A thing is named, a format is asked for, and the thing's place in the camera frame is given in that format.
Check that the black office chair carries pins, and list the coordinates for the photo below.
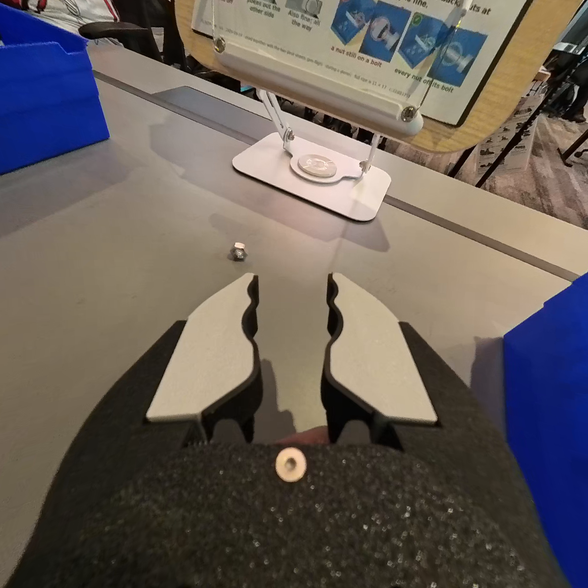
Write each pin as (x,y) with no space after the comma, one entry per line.
(147,27)

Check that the white printed carton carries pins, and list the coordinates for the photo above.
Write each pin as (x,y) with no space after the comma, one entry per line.
(507,142)

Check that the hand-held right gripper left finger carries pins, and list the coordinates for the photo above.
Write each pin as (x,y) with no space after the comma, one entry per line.
(206,367)

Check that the wooden display board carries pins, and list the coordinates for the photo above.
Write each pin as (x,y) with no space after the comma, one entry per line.
(487,133)

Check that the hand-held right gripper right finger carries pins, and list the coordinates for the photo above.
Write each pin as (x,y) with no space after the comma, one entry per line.
(376,367)

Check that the printed instruction sheet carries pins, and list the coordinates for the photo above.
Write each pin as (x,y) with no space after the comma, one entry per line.
(294,41)

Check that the blue plastic bin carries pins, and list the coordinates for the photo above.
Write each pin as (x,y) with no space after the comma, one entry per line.
(551,413)
(46,115)

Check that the silver hex bolt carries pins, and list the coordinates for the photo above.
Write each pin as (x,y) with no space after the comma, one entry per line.
(237,253)

